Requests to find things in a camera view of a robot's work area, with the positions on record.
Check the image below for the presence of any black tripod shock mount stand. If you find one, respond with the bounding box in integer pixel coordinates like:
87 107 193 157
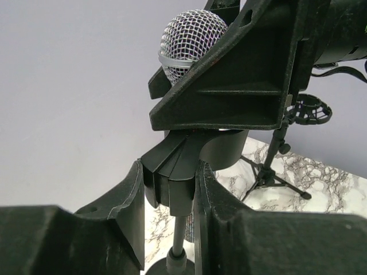
240 93 333 201

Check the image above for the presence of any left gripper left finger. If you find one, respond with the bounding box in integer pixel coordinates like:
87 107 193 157
1 161 145 274

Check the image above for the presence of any black round base stand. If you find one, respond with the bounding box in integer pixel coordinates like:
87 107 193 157
142 128 249 275

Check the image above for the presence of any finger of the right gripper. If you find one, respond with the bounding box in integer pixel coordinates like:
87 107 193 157
149 1 313 131
147 0 250 100

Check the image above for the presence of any silver glitter microphone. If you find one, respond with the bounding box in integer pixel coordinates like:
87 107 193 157
157 8 229 87

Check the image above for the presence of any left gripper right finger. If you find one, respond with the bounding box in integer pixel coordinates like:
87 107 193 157
194 162 366 274

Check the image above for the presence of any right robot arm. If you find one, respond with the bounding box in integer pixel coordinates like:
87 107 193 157
149 1 366 131

